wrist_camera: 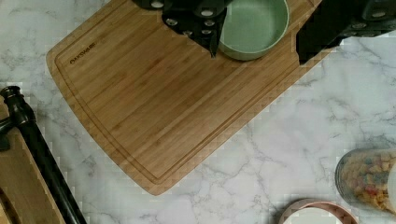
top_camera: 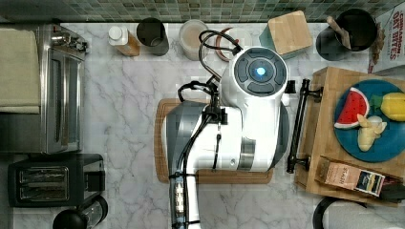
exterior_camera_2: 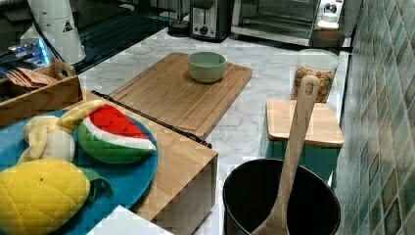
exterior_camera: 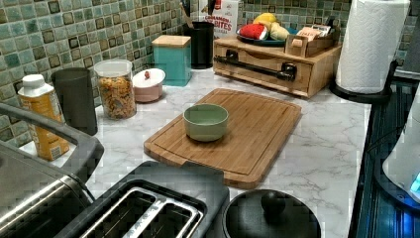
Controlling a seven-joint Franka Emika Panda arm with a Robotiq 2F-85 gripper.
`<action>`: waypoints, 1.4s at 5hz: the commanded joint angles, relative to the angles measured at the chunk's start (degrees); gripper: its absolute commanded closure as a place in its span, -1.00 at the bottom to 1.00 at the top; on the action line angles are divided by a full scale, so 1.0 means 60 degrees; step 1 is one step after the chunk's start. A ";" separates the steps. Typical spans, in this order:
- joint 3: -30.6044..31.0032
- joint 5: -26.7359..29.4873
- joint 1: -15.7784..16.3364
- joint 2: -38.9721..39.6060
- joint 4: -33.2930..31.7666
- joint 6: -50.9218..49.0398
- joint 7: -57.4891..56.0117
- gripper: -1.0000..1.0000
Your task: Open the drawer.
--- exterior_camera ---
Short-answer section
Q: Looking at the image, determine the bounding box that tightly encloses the teal canister with wooden lid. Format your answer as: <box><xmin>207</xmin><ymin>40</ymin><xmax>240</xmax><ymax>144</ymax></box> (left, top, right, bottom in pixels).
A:
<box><xmin>152</xmin><ymin>35</ymin><xmax>191</xmax><ymax>86</ymax></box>

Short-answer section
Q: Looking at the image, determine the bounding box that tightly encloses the pink ceramic jar white lid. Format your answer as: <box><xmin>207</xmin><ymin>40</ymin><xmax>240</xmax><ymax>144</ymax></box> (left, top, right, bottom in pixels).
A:
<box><xmin>133</xmin><ymin>68</ymin><xmax>165</xmax><ymax>102</ymax></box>

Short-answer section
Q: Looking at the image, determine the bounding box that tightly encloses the yellow plush fruit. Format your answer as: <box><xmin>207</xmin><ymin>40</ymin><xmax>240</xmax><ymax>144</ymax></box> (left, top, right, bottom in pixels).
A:
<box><xmin>253</xmin><ymin>13</ymin><xmax>277</xmax><ymax>24</ymax></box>

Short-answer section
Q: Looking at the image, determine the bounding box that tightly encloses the green ceramic bowl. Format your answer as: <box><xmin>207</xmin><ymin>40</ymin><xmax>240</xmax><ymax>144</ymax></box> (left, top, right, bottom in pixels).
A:
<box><xmin>182</xmin><ymin>103</ymin><xmax>229</xmax><ymax>142</ymax></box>

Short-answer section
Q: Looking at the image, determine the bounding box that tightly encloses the black pot lid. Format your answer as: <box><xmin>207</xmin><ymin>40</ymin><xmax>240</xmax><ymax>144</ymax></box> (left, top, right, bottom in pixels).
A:
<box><xmin>222</xmin><ymin>189</ymin><xmax>321</xmax><ymax>238</ymax></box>

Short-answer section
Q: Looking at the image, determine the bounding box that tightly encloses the beige plush fruit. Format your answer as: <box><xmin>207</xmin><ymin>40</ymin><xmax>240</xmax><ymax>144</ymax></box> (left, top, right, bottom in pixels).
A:
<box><xmin>269</xmin><ymin>22</ymin><xmax>289</xmax><ymax>40</ymax></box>

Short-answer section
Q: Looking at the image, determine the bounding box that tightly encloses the black paper towel holder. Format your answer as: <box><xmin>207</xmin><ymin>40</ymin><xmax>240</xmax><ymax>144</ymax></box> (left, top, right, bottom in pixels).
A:
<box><xmin>329</xmin><ymin>59</ymin><xmax>398</xmax><ymax>104</ymax></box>

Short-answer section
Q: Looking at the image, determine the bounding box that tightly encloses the black utensil holder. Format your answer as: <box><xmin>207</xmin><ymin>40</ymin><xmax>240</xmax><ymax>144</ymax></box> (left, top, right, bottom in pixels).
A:
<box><xmin>182</xmin><ymin>22</ymin><xmax>214</xmax><ymax>69</ymax></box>

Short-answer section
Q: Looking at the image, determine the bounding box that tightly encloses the black bar drawer handle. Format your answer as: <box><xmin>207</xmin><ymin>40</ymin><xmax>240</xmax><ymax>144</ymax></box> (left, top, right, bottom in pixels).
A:
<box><xmin>214</xmin><ymin>50</ymin><xmax>297</xmax><ymax>81</ymax></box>

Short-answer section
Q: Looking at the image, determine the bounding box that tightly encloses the bamboo drawer front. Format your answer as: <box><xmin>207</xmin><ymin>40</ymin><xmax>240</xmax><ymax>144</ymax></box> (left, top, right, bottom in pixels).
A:
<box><xmin>214</xmin><ymin>47</ymin><xmax>312</xmax><ymax>93</ymax></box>

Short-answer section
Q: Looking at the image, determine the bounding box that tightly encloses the dark blue plate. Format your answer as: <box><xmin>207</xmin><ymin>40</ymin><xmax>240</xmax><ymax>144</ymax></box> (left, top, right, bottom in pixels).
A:
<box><xmin>237</xmin><ymin>31</ymin><xmax>286</xmax><ymax>47</ymax></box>

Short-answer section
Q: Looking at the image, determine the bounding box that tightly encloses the bamboo drawer box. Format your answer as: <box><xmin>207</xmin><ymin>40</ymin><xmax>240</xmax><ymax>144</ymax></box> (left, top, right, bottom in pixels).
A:
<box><xmin>213</xmin><ymin>37</ymin><xmax>341</xmax><ymax>98</ymax></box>

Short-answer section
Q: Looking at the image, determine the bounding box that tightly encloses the cinnamon bites cereal box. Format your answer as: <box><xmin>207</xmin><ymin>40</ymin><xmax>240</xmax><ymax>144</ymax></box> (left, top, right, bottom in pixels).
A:
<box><xmin>198</xmin><ymin>0</ymin><xmax>240</xmax><ymax>38</ymax></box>

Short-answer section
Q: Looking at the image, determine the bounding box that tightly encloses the yellow bottle white cap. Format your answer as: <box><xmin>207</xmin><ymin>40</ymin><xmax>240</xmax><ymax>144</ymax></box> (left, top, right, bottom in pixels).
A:
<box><xmin>18</xmin><ymin>74</ymin><xmax>69</xmax><ymax>161</ymax></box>

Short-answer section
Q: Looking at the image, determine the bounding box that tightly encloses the white paper towel roll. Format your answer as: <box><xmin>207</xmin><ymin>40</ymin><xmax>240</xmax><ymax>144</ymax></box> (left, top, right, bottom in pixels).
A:
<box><xmin>336</xmin><ymin>0</ymin><xmax>410</xmax><ymax>94</ymax></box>

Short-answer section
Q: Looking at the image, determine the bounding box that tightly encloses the black toaster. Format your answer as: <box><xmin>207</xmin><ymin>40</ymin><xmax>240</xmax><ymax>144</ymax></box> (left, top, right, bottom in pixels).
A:
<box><xmin>53</xmin><ymin>162</ymin><xmax>229</xmax><ymax>238</ymax></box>

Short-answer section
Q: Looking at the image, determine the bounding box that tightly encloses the dark grey cylinder cup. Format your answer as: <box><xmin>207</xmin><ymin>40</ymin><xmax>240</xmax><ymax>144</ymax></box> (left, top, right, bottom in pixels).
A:
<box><xmin>52</xmin><ymin>67</ymin><xmax>98</xmax><ymax>136</ymax></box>

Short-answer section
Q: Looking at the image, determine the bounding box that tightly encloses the red plush watermelon slice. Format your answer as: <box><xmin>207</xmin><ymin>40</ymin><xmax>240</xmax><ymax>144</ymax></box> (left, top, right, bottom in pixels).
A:
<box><xmin>239</xmin><ymin>24</ymin><xmax>268</xmax><ymax>40</ymax></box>

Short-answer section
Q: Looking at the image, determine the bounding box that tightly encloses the clear jar of cereal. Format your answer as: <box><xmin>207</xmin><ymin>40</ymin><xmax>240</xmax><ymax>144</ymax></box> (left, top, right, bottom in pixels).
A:
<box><xmin>94</xmin><ymin>59</ymin><xmax>137</xmax><ymax>119</ymax></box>

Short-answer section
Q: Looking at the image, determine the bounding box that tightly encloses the bamboo cutting board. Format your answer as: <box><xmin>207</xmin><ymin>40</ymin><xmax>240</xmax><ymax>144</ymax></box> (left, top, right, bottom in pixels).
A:
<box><xmin>144</xmin><ymin>88</ymin><xmax>301</xmax><ymax>189</ymax></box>

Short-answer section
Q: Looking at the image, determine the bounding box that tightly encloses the stainless steel appliance with handle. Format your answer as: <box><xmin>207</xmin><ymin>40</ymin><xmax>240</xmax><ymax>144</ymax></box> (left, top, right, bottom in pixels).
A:
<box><xmin>0</xmin><ymin>103</ymin><xmax>104</xmax><ymax>238</ymax></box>

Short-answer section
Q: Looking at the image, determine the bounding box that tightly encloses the wooden utensil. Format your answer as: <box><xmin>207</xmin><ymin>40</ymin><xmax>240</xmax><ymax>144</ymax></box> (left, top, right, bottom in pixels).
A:
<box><xmin>179</xmin><ymin>2</ymin><xmax>194</xmax><ymax>29</ymax></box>

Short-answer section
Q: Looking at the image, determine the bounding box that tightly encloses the bamboo tea bag organizer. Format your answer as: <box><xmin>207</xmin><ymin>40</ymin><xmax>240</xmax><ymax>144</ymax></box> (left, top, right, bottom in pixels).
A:
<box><xmin>284</xmin><ymin>25</ymin><xmax>341</xmax><ymax>58</ymax></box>

